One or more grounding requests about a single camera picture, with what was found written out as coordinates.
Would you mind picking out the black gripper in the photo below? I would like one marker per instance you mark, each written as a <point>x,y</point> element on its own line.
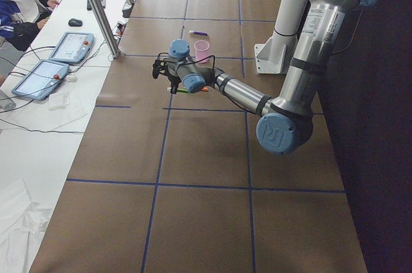
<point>174,81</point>

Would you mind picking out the green highlighter pen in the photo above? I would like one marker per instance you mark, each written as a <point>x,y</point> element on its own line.
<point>178,90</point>

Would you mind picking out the purple highlighter pen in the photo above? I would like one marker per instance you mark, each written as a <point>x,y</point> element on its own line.
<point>194,32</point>

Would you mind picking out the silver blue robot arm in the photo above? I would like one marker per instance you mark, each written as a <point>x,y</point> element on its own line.
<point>300,47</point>

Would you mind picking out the pink mesh pen holder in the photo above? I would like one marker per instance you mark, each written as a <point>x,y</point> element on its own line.
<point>202,51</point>

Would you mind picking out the upper blue teach pendant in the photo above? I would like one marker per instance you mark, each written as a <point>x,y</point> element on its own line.
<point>72,47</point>

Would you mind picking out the blue teach pendant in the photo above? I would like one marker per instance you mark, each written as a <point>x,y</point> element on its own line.
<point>42,80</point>
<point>72,47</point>

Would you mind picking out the clear plastic bag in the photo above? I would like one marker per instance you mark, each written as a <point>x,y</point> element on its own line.
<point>64,108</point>

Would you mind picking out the black computer mouse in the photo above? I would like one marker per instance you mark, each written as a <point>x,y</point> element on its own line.
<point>75,22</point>

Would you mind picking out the lower blue teach pendant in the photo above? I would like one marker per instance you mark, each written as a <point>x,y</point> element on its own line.
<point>42,80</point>

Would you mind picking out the seated person blue jacket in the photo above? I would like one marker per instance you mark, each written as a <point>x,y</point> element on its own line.
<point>22,20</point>

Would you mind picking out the crumpled white plastic sheet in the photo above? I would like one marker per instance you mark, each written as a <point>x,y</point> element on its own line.
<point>23,225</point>

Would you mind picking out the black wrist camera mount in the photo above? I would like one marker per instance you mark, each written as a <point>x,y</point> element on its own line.
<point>160,67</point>

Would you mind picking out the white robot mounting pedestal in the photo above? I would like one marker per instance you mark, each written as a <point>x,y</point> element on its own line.
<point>274,56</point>

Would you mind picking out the aluminium frame post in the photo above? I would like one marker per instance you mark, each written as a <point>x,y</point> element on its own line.
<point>105,27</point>

